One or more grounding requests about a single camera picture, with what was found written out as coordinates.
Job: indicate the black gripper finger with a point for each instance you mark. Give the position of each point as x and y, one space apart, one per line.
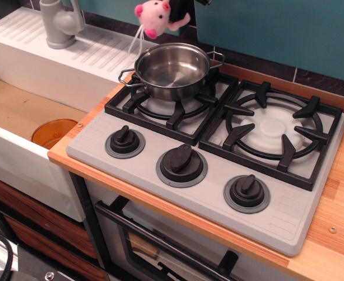
179 8

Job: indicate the pink stuffed pig toy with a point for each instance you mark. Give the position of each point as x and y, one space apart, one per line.
153 17

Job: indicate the stainless steel pan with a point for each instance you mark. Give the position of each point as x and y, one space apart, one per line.
171 71

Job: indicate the white left burner cap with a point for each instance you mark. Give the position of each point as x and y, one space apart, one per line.
168 107

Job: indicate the white burner cap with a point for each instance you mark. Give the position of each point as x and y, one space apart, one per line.
168 107
270 124

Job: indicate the black left burner grate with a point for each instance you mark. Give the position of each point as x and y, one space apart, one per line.
188 128

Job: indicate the black burner grate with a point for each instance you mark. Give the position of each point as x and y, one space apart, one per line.
287 137
188 128

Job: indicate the grey toy faucet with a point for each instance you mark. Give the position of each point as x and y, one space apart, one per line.
61 26

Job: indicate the black left stove knob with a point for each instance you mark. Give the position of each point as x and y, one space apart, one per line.
125 143

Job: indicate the black stove knob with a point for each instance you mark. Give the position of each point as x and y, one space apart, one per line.
182 167
125 143
247 194

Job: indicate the white right burner cap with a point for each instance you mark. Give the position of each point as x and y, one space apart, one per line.
270 124

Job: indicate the black middle stove knob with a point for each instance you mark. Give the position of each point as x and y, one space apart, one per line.
182 167

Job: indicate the black right burner grate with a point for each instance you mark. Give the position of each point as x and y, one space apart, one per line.
287 137

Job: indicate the white toy sink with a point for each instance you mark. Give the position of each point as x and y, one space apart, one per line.
39 84

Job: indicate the grey toy stove top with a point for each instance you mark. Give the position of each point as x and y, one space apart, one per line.
282 226

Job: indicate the black right stove knob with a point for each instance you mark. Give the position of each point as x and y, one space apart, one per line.
247 194

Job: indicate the toy oven door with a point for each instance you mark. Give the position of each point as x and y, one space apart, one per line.
212 252

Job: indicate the wooden drawer cabinet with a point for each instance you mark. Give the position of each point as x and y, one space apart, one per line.
50 233

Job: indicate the black oven door handle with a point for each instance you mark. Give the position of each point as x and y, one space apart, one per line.
148 231

